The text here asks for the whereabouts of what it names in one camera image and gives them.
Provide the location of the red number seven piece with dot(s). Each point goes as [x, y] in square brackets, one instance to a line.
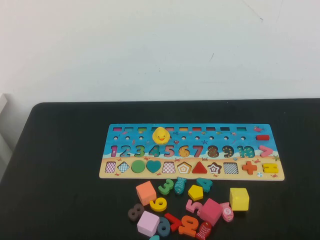
[175, 222]

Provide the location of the brown number eight piece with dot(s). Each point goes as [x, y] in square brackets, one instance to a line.
[136, 212]

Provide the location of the yellow wooden cube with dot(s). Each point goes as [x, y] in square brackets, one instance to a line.
[239, 200]

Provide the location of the teal wooden fish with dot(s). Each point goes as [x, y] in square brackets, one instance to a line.
[179, 187]

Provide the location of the orange plus sign piece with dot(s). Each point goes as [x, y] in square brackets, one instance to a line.
[249, 167]

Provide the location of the yellow pentagon puzzle piece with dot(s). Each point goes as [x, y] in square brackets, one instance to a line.
[195, 192]

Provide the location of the yellow rubber duck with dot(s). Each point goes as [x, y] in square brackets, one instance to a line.
[160, 136]

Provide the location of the small teal wooden piece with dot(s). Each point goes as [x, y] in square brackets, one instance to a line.
[155, 238]

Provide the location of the pink wooden fish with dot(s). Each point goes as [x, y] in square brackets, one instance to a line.
[227, 212]

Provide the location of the teal number four piece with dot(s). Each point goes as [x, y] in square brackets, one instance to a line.
[207, 185]

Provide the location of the green number three piece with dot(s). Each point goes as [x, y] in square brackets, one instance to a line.
[163, 192]

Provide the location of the orange wooden cube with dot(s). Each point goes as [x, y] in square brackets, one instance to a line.
[146, 192]

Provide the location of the yellow number six piece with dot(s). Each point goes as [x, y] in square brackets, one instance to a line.
[153, 207]

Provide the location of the red minus sign piece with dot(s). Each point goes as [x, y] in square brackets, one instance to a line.
[262, 138]

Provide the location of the colourful wooden puzzle board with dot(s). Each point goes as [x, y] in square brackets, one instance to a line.
[250, 140]

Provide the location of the teal heart puzzle piece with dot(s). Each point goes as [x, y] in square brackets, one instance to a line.
[153, 165]

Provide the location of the yellow equals sign piece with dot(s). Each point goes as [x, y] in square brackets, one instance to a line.
[270, 171]

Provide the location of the pink number five piece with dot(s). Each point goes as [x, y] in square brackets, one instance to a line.
[190, 205]

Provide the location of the grey-blue number nine piece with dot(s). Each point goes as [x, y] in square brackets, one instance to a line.
[160, 221]

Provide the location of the lilac wooden cube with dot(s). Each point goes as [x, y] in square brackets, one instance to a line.
[147, 223]

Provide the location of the orange number ten piece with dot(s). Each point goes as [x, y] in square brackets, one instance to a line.
[185, 230]

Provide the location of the magenta wooden cube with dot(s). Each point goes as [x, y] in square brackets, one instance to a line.
[211, 212]

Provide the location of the pink greater-than sign piece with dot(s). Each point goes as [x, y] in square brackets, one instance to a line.
[268, 151]

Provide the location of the red triangle puzzle piece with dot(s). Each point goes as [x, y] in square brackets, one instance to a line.
[199, 169]

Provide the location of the green circle puzzle piece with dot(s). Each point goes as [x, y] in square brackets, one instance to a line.
[138, 166]

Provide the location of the red wooden fish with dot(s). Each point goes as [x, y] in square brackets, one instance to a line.
[203, 231]

